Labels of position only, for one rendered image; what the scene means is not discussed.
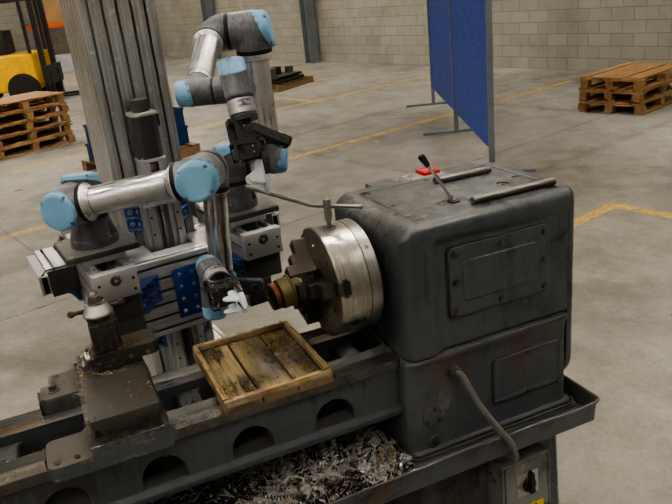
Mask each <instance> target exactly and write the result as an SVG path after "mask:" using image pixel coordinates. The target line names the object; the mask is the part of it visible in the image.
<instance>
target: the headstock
mask: <svg viewBox="0 0 672 504"><path fill-rule="evenodd" d="M488 165H489V166H490V167H491V172H489V173H484V174H480V175H475V176H471V177H466V178H462V179H457V180H453V181H448V182H444V183H443V184H444V185H445V186H446V188H447V189H448V190H449V192H450V193H451V195H453V196H454V197H456V198H457V199H460V200H461V201H460V202H458V203H449V202H448V200H449V196H448V195H447V193H446V192H445V191H444V189H443V188H442V187H441V185H440V184H434V183H433V177H434V176H430V177H425V178H421V179H416V180H412V181H408V180H406V179H404V178H400V179H399V180H397V182H399V183H394V184H383V185H378V186H374V187H368V188H364V189H359V190H355V191H350V192H346V193H345V194H343V195H342V196H341V197H340V198H339V199H338V200H337V202H336V204H362V205H363V209H350V208H334V211H335V221H337V220H341V219H346V218H348V219H351V220H353V221H355V222H356V223H357V224H358V225H359V226H360V227H361V228H362V229H363V231H364V232H365V234H366V235H367V237H368V239H369V241H370V243H371V245H372V247H373V249H374V251H375V253H376V256H377V258H378V261H379V264H380V268H381V273H382V280H383V295H384V300H383V310H382V314H381V316H380V319H379V320H378V321H377V322H376V323H375V324H373V325H369V326H366V327H367V328H369V329H370V330H371V331H372V332H373V333H374V334H376V335H377V336H378V337H379V338H380V339H381V340H382V341H384V342H385V343H386V344H387V345H388V346H389V347H391V348H392V349H393V350H394V351H395V352H396V353H398V354H399V355H400V356H401V357H402V358H403V359H405V360H406V361H410V362H419V361H422V360H426V359H429V358H432V357H434V356H436V355H437V354H439V352H440V351H442V350H444V349H447V348H450V347H453V346H456V345H459V344H462V343H465V342H468V341H471V340H475V339H478V338H481V337H484V336H487V335H490V334H493V333H496V332H499V331H502V330H506V329H509V328H512V327H515V326H518V325H521V324H524V323H527V322H530V321H533V320H537V319H540V318H543V317H546V316H549V315H552V314H555V313H558V312H561V311H564V310H569V309H571V308H572V288H573V238H574V193H573V190H572V189H571V188H570V187H569V186H568V185H566V184H564V183H561V182H557V181H556V184H554V185H550V186H546V187H542V188H538V189H534V190H529V191H525V192H521V193H517V194H513V195H509V196H505V197H501V198H497V199H493V200H489V201H484V202H480V203H476V204H472V203H471V200H470V198H471V197H472V196H476V195H480V194H484V193H488V192H492V191H496V190H501V189H505V188H509V187H513V186H517V185H521V184H526V183H530V182H534V181H538V180H542V179H546V178H544V177H541V176H537V175H534V174H531V173H528V172H524V171H521V170H518V169H514V168H511V167H508V166H505V165H501V164H498V163H495V162H489V163H485V164H478V163H475V162H472V163H467V164H463V165H458V166H454V167H449V168H445V169H440V171H443V172H445V173H443V174H439V175H437V176H442V175H447V174H451V173H456V172H461V171H465V170H470V169H474V168H479V167H484V166H488ZM394 214H398V215H397V216H395V215H394ZM407 214H413V216H409V217H406V218H405V217H404V216H403V215H407ZM424 214H425V215H428V214H429V215H428V216H427V217H426V218H423V217H422V218H421V217H420V216H421V215H424ZM388 253H389V254H388ZM395 278H396V279H395ZM394 293H395V294H394ZM396 318H397V319H396ZM392 322H393V323H392ZM400 333H401V334H400ZM404 336H405V337H404Z"/></svg>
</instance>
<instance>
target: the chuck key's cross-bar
mask: <svg viewBox="0 0 672 504"><path fill-rule="evenodd" d="M245 189H248V190H252V191H255V192H259V193H262V194H266V192H265V190H264V189H260V188H257V187H253V186H250V185H246V186H245ZM266 195H269V196H273V197H276V198H280V199H283V200H287V201H290V202H294V203H297V204H301V205H304V206H308V207H315V208H323V203H310V202H306V201H303V200H299V199H296V198H292V197H289V196H285V195H282V194H278V193H275V192H271V191H270V193H269V194H266ZM330 208H350V209H363V205H362V204H330Z"/></svg>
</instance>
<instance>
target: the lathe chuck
mask: <svg viewBox="0 0 672 504"><path fill-rule="evenodd" d="M331 225H332V226H334V227H335V229H333V230H325V229H323V228H324V227H325V226H326V223H324V224H320V225H316V226H311V227H307V228H305V229H304V230H303V234H304V236H305V239H306V242H307V245H308V247H309V250H310V253H311V256H312V258H313V261H314V264H315V266H317V267H318V268H319V269H320V271H321V272H318V273H317V272H316V273H314V274H313V275H309V276H305V277H301V279H302V282H306V281H309V280H313V279H317V278H321V277H323V278H325V279H328V280H330V281H333V282H335V283H338V284H340V283H343V281H342V280H346V281H348V282H349V288H350V293H351V295H349V297H348V298H345V297H339V296H338V297H335V298H331V299H327V300H323V299H321V316H320V326H321V327H322V328H323V330H324V331H325V332H327V333H328V334H330V335H332V336H336V335H339V334H343V333H346V332H349V331H353V330H356V329H359V328H363V327H365V326H366V325H367V324H368V322H369V320H370V317H371V313H372V289H371V282H370V277H369V273H368V269H367V265H366V262H365V259H364V256H363V253H362V251H361V249H360V246H359V244H358V242H357V240H356V239H355V237H354V235H353V234H352V232H351V231H350V230H349V228H348V227H347V226H346V225H344V224H343V223H342V222H340V221H333V222H331ZM357 319H360V320H361V321H360V323H359V324H357V325H355V326H350V324H351V323H352V322H353V321H354V320H357Z"/></svg>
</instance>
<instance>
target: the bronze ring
mask: <svg viewBox="0 0 672 504"><path fill-rule="evenodd" d="M298 283H302V282H301V280H300V279H299V278H298V277H296V276H295V277H293V278H290V277H289V276H288V275H286V274H285V275H283V277H282V278H279V279H276V280H274V281H273V283H270V284H268V285H266V286H265V293H266V297H267V300H268V302H269V304H270V306H271V308H272V309H273V310H279V309H281V308H282V307H283V308H284V309H285V308H288V307H290V306H297V305H298V299H299V298H298V296H297V292H296V286H295V284H298Z"/></svg>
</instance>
